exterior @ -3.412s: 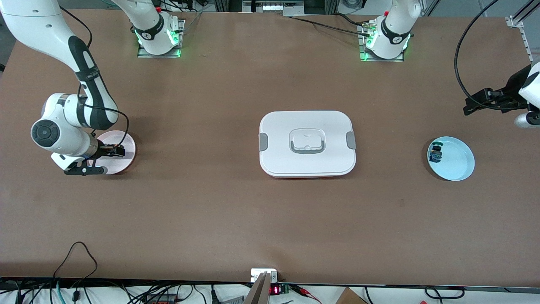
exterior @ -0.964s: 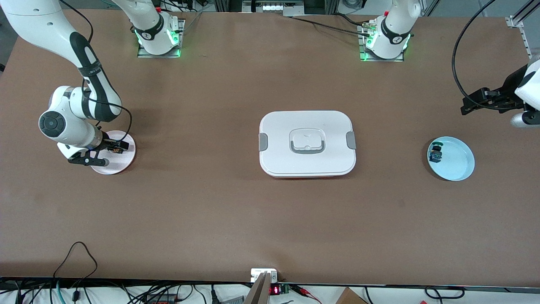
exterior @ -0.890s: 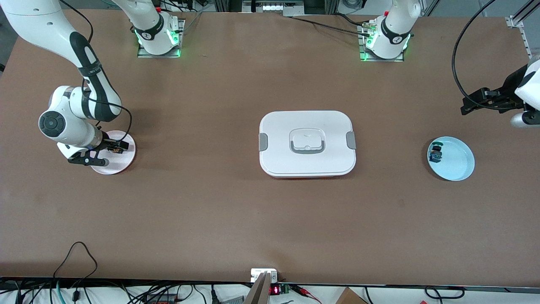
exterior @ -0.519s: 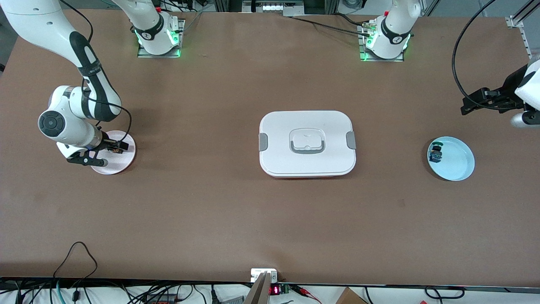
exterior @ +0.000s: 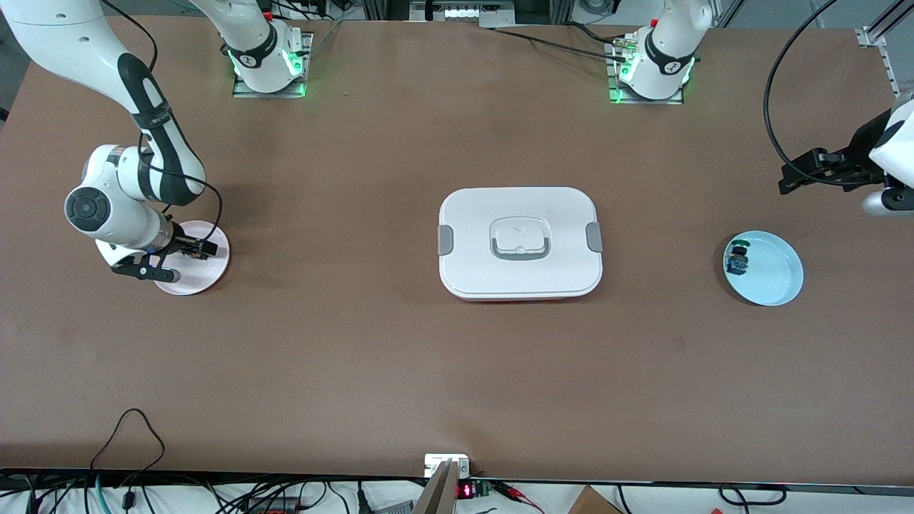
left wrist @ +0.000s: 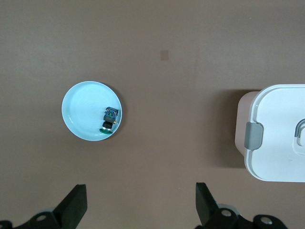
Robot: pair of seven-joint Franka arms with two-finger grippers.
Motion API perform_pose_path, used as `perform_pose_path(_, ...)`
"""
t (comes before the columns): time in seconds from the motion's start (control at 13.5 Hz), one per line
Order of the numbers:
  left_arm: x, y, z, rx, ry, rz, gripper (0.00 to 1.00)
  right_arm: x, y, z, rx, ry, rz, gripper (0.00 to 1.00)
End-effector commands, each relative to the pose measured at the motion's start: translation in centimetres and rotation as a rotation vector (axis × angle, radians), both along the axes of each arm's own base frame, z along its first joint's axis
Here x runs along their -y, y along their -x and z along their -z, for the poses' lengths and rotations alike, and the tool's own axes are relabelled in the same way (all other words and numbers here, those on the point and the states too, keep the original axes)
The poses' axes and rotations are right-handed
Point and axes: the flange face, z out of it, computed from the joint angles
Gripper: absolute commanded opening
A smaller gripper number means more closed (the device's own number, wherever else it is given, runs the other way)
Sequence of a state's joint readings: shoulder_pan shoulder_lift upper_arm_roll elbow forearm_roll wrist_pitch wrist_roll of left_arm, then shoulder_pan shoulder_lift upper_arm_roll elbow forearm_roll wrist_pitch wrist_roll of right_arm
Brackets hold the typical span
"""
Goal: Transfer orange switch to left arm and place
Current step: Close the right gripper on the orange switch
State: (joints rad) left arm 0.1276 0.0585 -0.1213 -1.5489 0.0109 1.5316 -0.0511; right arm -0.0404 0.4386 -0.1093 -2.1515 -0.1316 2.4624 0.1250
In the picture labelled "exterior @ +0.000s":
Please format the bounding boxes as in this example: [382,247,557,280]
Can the white lidded box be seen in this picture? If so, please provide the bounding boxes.
[437,187,604,303]

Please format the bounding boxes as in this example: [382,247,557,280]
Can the brown cardboard box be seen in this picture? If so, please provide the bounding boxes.
[567,485,623,514]

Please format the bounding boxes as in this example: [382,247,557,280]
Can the pink round plate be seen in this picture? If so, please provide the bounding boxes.
[153,220,231,296]

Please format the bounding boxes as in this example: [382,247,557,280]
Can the grey slanted beam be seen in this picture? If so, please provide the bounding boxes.
[412,460,460,514]

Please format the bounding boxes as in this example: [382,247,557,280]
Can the white power strip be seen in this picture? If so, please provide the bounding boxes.
[410,0,516,28]

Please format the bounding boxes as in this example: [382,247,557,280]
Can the red clip leads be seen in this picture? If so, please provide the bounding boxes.
[494,481,545,514]

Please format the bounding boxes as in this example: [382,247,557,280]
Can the light blue round plate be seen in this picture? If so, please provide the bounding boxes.
[723,230,805,307]

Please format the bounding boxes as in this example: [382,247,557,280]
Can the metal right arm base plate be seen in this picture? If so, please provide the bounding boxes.
[231,31,314,99]

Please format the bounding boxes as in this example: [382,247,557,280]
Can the black looped thin cable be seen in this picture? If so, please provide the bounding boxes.
[89,408,167,495]

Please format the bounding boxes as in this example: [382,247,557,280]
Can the white metal bracket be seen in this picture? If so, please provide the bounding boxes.
[423,453,471,478]

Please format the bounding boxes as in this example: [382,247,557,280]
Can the black cable on table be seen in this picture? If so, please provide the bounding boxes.
[474,21,631,62]

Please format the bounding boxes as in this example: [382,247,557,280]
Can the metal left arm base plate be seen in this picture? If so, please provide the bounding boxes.
[606,36,687,106]

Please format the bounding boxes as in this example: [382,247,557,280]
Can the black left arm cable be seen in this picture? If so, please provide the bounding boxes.
[763,0,842,188]

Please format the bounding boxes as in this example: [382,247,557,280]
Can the black flat cable loop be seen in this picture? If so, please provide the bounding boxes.
[717,483,788,507]

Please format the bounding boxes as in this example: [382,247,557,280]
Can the aluminium profile rail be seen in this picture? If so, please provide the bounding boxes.
[855,0,914,97]

